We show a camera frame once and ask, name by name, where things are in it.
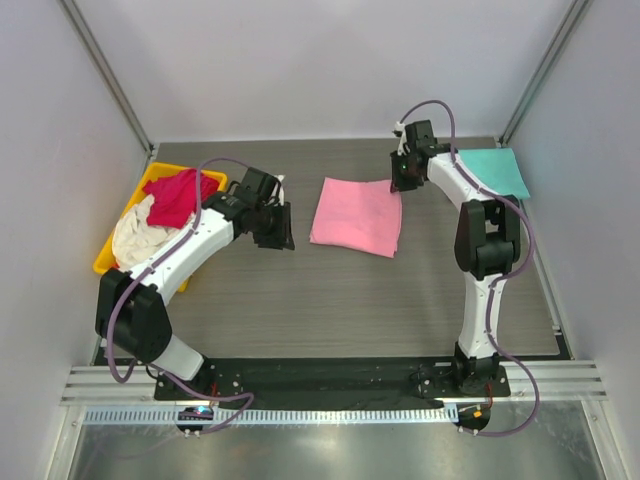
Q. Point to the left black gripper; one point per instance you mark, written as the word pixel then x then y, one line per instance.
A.
pixel 282 237

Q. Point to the slotted cable duct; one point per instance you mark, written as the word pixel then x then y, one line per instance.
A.
pixel 198 415

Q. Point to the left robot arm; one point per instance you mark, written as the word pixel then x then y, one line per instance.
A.
pixel 132 305

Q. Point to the red t shirt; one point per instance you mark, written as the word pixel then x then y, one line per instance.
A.
pixel 175 199

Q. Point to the folded teal t shirt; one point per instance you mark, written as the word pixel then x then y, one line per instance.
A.
pixel 497 169

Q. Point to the yellow plastic bin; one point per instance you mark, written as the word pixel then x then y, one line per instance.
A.
pixel 105 259

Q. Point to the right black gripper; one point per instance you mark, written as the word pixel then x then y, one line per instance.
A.
pixel 399 184

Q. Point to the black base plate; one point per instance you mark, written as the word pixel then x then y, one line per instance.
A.
pixel 346 384

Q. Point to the aluminium front rail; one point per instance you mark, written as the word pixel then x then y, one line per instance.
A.
pixel 556 380

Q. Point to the white t shirt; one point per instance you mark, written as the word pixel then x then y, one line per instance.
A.
pixel 134 241

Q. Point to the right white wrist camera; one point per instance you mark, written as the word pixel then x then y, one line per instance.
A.
pixel 399 132

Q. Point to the left aluminium frame post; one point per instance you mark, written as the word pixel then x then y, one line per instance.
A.
pixel 95 53

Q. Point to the aluminium frame post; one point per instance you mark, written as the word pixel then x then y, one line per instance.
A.
pixel 561 38
pixel 95 53

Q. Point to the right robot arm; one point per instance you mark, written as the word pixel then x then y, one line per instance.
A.
pixel 487 245

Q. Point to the pink t shirt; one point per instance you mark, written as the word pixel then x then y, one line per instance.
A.
pixel 362 216

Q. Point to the right aluminium frame post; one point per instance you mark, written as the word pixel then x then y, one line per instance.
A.
pixel 561 38

